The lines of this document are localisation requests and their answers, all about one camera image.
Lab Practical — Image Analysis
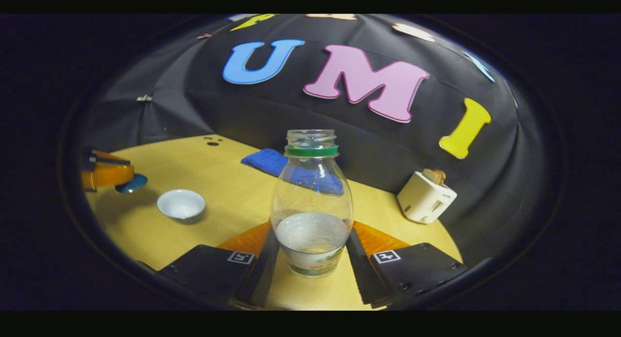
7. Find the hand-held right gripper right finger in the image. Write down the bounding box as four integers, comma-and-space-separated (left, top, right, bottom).
344, 221, 470, 309

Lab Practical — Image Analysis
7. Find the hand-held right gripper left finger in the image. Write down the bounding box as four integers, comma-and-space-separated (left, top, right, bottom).
154, 222, 280, 309

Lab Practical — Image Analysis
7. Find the clear plastic water bottle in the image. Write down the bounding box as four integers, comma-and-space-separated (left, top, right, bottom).
270, 129, 354, 278

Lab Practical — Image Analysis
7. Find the white teacup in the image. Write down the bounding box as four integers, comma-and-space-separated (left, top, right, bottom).
156, 189, 206, 225

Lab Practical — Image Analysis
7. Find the white toaster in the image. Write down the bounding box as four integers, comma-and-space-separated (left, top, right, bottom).
397, 171, 458, 225

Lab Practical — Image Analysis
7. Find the blue towel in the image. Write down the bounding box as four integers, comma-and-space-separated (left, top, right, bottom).
241, 148, 345, 196

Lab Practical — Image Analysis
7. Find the black backdrop cloth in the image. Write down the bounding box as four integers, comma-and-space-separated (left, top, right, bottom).
80, 14, 522, 265

